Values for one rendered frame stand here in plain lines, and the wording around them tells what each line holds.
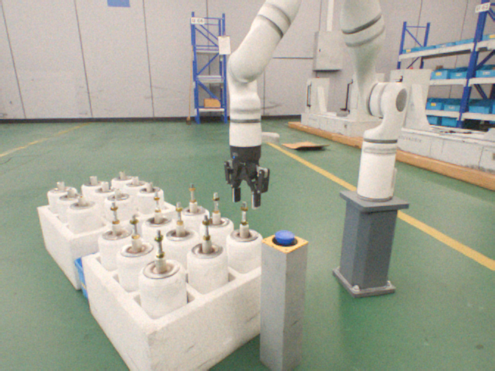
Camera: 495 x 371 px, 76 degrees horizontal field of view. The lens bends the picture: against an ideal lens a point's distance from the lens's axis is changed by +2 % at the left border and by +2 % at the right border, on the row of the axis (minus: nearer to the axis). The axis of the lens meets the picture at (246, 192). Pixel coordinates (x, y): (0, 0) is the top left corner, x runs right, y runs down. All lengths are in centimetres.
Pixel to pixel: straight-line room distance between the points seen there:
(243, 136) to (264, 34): 21
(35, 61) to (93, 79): 100
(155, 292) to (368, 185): 65
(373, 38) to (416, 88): 270
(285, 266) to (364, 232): 42
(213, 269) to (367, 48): 63
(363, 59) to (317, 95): 447
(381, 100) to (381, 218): 33
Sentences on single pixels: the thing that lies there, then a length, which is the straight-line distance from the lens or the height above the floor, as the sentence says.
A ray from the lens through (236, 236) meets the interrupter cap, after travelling 82.
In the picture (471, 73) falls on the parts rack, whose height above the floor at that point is 86.
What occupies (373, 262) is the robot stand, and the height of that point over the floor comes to 11.
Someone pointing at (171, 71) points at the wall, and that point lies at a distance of 710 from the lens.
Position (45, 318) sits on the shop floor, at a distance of 111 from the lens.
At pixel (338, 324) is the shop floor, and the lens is 97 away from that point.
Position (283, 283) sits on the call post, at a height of 24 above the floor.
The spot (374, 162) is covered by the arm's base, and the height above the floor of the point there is 42.
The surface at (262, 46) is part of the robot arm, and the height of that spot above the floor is 70.
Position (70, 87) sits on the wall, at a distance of 737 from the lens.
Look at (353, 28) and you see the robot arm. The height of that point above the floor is 75.
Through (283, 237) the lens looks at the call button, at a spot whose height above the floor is 33.
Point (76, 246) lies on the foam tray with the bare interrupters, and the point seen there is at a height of 15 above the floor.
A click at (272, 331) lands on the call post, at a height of 11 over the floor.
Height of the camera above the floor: 61
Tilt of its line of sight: 18 degrees down
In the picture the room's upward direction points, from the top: straight up
